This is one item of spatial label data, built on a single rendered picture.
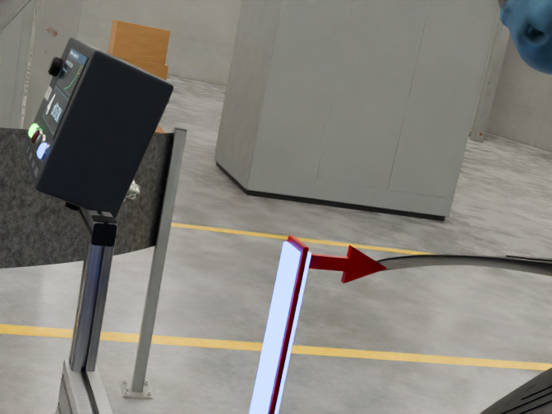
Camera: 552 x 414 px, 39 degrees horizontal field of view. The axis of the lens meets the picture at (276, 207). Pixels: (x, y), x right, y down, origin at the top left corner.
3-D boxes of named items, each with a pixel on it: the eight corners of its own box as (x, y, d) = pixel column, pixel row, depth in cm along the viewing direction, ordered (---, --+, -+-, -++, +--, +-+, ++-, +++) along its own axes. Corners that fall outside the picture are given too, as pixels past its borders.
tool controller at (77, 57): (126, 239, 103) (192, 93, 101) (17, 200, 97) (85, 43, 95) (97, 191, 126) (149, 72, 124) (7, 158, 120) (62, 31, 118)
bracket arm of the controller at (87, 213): (114, 247, 97) (118, 224, 96) (89, 246, 95) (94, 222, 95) (88, 200, 118) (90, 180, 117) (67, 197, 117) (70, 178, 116)
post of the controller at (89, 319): (94, 372, 100) (118, 223, 96) (71, 371, 99) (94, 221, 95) (91, 361, 103) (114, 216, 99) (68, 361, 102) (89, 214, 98)
